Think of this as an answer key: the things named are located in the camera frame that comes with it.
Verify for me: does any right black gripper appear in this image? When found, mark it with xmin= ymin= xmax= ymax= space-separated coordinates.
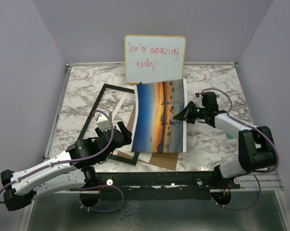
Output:
xmin=174 ymin=100 xmax=207 ymax=124

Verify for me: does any sunset fishing photo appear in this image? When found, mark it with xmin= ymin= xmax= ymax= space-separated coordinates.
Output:
xmin=129 ymin=79 xmax=188 ymax=154

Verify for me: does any brown frame backing board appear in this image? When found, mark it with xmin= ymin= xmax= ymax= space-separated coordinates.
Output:
xmin=115 ymin=105 xmax=180 ymax=171

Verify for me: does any black picture frame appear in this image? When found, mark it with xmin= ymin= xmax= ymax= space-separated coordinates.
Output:
xmin=77 ymin=84 xmax=139 ymax=166

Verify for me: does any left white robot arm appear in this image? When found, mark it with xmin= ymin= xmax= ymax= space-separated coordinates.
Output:
xmin=0 ymin=121 xmax=132 ymax=211

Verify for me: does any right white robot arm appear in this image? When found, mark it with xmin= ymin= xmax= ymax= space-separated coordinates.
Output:
xmin=174 ymin=89 xmax=279 ymax=188

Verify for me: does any teal green eraser block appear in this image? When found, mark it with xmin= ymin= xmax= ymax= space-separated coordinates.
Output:
xmin=226 ymin=133 xmax=234 ymax=139

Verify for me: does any yellow-framed whiteboard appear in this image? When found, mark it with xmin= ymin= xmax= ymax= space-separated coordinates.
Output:
xmin=124 ymin=35 xmax=187 ymax=84

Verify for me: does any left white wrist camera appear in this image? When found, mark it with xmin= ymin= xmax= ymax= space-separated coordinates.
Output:
xmin=92 ymin=111 xmax=112 ymax=131

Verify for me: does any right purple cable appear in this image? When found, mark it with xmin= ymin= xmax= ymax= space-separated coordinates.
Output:
xmin=199 ymin=88 xmax=280 ymax=210

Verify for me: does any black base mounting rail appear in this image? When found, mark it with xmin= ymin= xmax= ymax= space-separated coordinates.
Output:
xmin=70 ymin=168 xmax=241 ymax=200

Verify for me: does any aluminium table edge rail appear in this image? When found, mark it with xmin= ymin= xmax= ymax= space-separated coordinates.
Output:
xmin=42 ymin=64 xmax=71 ymax=163

